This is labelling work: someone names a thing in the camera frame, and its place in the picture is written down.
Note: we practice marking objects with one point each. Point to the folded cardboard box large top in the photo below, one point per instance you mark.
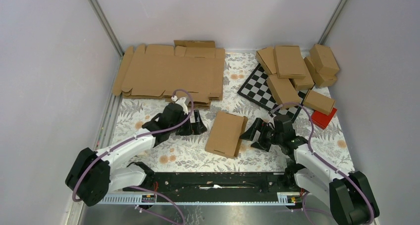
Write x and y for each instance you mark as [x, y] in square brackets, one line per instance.
[289, 62]

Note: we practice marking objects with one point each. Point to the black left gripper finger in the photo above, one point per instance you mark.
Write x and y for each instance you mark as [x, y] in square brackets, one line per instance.
[185, 129]
[198, 127]

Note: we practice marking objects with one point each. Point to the folded cardboard box back left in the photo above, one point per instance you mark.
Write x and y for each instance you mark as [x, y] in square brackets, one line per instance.
[265, 58]

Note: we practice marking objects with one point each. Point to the aluminium rail frame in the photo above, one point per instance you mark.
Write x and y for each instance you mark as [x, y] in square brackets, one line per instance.
[76, 210]

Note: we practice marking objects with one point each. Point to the floral patterned table mat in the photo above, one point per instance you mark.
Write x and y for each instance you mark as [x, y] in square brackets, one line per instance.
[187, 154]

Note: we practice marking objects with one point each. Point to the folded cardboard box lower right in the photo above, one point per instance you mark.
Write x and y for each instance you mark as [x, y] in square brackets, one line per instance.
[320, 80]

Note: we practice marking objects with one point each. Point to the brown cardboard box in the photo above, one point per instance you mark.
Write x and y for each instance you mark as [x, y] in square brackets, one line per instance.
[224, 138]

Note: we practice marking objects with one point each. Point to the black white checkerboard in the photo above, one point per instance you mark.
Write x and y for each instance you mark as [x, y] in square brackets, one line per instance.
[256, 90]

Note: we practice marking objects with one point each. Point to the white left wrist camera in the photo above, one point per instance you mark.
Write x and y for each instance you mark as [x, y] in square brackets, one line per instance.
[182, 101]

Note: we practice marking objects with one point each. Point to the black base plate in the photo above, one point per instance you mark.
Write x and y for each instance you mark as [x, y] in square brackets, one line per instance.
[221, 187]

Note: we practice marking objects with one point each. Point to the folded cardboard box front right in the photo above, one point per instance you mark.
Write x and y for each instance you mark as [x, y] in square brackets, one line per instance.
[319, 102]

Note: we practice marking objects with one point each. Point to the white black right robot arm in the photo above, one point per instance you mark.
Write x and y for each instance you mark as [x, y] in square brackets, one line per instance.
[347, 194]

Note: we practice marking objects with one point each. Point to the folded cardboard box middle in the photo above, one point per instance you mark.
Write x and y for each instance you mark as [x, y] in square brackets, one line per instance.
[303, 84]

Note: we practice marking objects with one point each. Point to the red box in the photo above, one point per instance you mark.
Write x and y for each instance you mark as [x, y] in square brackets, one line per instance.
[322, 120]

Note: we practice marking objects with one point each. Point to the folded cardboard box top right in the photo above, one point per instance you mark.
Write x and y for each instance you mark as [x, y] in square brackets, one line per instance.
[324, 60]

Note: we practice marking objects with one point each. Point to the stack of flat cardboard sheets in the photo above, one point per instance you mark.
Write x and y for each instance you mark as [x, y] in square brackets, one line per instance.
[157, 71]

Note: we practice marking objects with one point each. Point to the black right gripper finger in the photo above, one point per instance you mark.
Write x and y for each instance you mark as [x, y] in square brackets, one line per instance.
[250, 133]
[262, 143]

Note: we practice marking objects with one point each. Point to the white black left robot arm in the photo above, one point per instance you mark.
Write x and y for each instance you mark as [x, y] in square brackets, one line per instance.
[96, 173]

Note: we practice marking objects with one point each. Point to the folded cardboard box front centre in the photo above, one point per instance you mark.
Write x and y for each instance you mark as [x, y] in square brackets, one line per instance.
[283, 91]

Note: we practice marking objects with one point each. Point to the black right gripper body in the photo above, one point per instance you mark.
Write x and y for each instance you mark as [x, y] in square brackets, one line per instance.
[278, 138]

